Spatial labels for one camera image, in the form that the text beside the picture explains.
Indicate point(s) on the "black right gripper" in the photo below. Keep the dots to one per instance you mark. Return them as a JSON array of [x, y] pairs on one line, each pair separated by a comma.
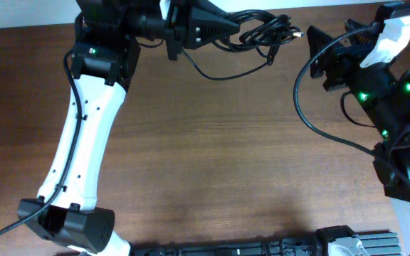
[[345, 60]]

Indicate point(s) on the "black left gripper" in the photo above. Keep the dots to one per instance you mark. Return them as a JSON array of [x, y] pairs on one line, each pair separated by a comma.
[[173, 39]]

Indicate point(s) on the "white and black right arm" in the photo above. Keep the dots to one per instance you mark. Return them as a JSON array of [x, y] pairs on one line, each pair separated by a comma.
[[363, 68]]

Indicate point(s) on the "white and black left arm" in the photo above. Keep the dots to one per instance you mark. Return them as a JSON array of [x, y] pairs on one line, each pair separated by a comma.
[[100, 68]]

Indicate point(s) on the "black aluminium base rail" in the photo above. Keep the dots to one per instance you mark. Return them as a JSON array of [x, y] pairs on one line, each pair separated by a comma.
[[334, 241]]

